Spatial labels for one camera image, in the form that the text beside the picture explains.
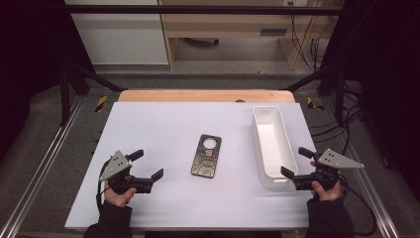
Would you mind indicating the yellow black hazard tape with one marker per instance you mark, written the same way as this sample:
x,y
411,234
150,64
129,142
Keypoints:
x,y
312,104
101,103

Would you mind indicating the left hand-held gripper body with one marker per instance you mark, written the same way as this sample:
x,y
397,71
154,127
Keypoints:
x,y
124,181

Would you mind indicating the person's left hand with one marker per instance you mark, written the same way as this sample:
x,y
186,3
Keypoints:
x,y
119,198

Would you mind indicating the white table cover sheet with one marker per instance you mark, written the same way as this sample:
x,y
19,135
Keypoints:
x,y
165,132

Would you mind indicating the dark curtain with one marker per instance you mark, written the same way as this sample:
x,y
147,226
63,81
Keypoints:
x,y
383,82
29,59

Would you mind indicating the white cabinet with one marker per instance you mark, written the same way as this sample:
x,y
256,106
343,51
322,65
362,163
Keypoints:
x,y
120,36

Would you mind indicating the black metal frame bar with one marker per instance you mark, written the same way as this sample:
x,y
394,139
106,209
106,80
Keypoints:
x,y
204,10

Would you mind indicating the aluminium rail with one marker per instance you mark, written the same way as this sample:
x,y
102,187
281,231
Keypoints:
x,y
369,195
36,175

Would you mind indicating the person's right hand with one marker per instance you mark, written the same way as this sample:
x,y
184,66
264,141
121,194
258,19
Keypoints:
x,y
327,195

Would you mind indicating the wooden desk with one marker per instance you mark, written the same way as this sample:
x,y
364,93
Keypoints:
x,y
231,24

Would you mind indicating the white oblong plastic bin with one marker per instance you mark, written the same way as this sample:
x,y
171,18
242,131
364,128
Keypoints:
x,y
274,145

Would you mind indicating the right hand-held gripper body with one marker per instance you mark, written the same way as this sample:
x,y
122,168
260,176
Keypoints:
x,y
325,177

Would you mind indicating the black metal stand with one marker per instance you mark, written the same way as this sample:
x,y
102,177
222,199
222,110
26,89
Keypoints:
x,y
66,92
336,89

